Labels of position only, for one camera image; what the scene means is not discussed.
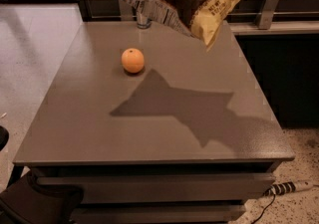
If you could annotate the left metal bracket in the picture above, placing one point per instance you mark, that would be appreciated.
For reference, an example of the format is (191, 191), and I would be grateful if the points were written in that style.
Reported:
(126, 11)

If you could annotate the lower grey drawer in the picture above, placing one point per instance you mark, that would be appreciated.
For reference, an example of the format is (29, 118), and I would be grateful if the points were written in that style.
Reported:
(187, 214)

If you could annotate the right metal bracket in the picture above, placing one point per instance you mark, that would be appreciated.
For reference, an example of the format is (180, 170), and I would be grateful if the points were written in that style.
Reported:
(265, 16)

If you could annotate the redbull can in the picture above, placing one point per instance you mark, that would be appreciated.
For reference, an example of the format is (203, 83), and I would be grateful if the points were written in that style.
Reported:
(143, 21)

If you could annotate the orange fruit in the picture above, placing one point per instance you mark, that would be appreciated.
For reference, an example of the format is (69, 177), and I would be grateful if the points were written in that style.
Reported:
(133, 60)

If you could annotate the upper grey drawer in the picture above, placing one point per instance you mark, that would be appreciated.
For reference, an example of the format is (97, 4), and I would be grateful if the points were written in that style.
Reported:
(167, 188)

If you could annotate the dark brown chair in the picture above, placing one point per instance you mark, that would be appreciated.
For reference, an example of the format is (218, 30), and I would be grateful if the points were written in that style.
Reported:
(27, 202)

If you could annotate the horizontal metal rail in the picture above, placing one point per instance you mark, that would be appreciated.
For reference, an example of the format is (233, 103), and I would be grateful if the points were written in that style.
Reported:
(119, 17)

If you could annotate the metal bracket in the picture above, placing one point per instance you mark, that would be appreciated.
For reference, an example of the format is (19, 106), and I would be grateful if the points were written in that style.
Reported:
(265, 16)
(126, 11)

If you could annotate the grey drawer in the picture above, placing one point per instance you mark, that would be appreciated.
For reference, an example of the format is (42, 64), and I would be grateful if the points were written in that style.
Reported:
(167, 188)
(187, 214)

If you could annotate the white power strip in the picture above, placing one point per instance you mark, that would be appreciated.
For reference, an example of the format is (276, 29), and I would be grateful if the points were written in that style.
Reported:
(289, 187)

